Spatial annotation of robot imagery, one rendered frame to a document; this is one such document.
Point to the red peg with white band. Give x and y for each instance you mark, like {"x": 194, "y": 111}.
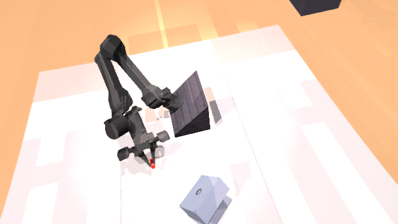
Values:
{"x": 151, "y": 163}

